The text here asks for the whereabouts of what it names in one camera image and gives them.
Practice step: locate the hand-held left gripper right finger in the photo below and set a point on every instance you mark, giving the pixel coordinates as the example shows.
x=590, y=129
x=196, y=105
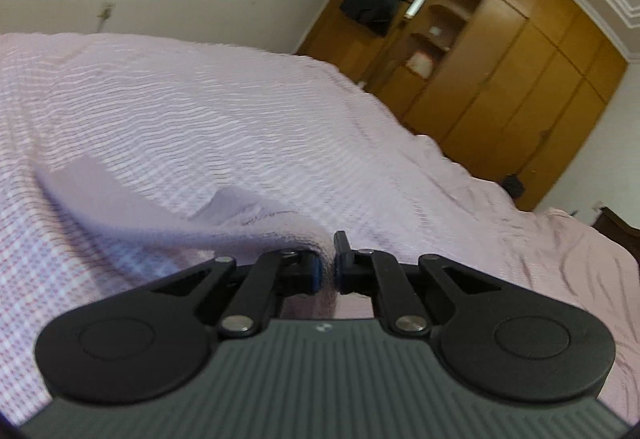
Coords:
x=341, y=275

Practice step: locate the white storage box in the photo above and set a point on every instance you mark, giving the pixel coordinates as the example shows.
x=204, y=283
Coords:
x=420, y=64

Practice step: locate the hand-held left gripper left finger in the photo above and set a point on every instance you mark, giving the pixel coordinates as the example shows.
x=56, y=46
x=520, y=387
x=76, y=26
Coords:
x=314, y=275

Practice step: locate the dark floor object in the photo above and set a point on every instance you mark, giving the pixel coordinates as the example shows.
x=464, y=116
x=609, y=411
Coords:
x=514, y=185

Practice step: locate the lavender towel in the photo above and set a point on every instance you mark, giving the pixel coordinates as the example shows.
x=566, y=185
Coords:
x=150, y=229

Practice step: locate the dark wooden furniture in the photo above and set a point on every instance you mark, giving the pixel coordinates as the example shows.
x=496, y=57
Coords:
x=620, y=231

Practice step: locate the bed with pink bedspread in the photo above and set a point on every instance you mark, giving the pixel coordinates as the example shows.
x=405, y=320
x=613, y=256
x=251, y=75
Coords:
x=200, y=119

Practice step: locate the wooden wardrobe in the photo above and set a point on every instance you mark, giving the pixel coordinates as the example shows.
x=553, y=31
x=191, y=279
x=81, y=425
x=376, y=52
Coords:
x=510, y=69

